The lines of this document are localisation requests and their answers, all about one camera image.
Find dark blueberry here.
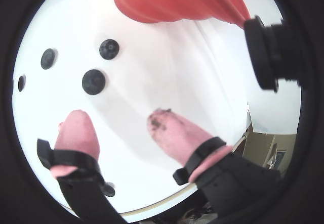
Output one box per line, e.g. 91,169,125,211
103,182,116,198
40,48,58,70
82,69,106,96
17,74,27,93
98,39,120,60

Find pink padded gripper finger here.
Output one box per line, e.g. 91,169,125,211
36,109,123,221
146,108,283,221

